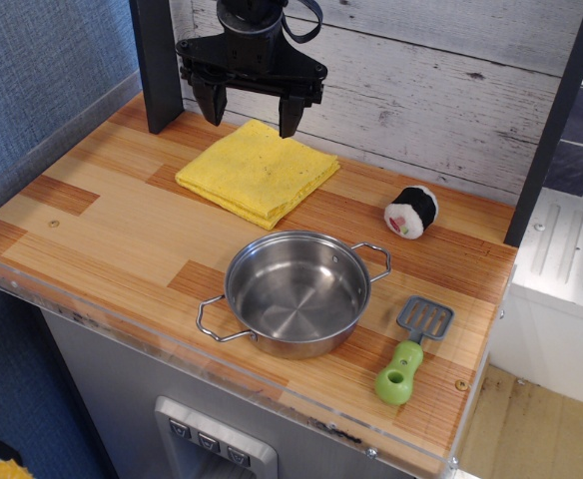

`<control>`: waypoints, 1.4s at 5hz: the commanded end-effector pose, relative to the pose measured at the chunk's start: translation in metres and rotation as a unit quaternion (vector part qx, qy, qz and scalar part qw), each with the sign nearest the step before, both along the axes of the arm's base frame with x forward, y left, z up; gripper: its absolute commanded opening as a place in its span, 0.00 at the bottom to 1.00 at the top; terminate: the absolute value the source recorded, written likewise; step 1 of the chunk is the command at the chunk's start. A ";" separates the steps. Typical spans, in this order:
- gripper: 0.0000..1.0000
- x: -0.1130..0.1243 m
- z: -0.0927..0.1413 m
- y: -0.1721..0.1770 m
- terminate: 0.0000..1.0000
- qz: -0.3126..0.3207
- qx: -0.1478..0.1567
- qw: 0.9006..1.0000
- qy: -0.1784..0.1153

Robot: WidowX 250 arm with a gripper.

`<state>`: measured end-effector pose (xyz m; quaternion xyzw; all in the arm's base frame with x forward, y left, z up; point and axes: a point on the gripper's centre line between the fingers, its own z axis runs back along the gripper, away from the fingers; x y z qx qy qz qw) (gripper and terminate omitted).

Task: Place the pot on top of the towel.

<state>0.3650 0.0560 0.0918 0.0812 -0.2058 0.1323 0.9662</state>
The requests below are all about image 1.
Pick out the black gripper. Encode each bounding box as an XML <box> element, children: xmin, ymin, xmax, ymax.
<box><xmin>176</xmin><ymin>10</ymin><xmax>327</xmax><ymax>139</ymax></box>

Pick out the stainless steel pot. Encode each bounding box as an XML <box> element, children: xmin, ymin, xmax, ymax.
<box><xmin>196</xmin><ymin>231</ymin><xmax>391</xmax><ymax>359</ymax></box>

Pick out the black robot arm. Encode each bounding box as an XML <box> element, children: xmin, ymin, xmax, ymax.
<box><xmin>176</xmin><ymin>1</ymin><xmax>327</xmax><ymax>138</ymax></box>

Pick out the yellow folded towel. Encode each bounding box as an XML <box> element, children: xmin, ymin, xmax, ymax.
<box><xmin>175</xmin><ymin>120</ymin><xmax>339</xmax><ymax>231</ymax></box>

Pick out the plush sushi roll toy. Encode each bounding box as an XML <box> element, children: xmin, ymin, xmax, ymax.
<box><xmin>384</xmin><ymin>186</ymin><xmax>439</xmax><ymax>240</ymax></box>

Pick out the clear acrylic edge guard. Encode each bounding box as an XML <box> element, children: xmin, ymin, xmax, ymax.
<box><xmin>0</xmin><ymin>251</ymin><xmax>498</xmax><ymax>478</ymax></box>

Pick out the grey green toy spatula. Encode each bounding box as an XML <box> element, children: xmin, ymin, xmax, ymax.
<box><xmin>374</xmin><ymin>295</ymin><xmax>455</xmax><ymax>406</ymax></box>

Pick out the grey toy fridge cabinet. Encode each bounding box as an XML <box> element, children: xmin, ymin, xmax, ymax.
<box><xmin>44</xmin><ymin>311</ymin><xmax>472</xmax><ymax>478</ymax></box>

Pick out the silver dispenser button panel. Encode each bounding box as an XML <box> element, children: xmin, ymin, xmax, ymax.
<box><xmin>155</xmin><ymin>396</ymin><xmax>279</xmax><ymax>478</ymax></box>

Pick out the white ribbed cabinet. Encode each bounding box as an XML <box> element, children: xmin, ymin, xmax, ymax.
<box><xmin>489</xmin><ymin>189</ymin><xmax>583</xmax><ymax>402</ymax></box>

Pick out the yellow object bottom left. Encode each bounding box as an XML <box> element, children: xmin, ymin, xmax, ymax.
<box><xmin>0</xmin><ymin>460</ymin><xmax>34</xmax><ymax>479</ymax></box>

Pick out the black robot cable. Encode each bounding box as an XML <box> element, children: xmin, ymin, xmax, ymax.
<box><xmin>279</xmin><ymin>0</ymin><xmax>324</xmax><ymax>44</ymax></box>

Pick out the dark grey left post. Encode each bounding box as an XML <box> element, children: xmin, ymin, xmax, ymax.
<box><xmin>129</xmin><ymin>0</ymin><xmax>184</xmax><ymax>134</ymax></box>

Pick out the dark grey post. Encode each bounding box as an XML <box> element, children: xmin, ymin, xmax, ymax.
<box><xmin>129</xmin><ymin>0</ymin><xmax>184</xmax><ymax>134</ymax></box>
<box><xmin>504</xmin><ymin>18</ymin><xmax>583</xmax><ymax>247</ymax></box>

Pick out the dark grey right post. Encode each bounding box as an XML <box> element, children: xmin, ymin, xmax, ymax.
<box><xmin>504</xmin><ymin>18</ymin><xmax>583</xmax><ymax>247</ymax></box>

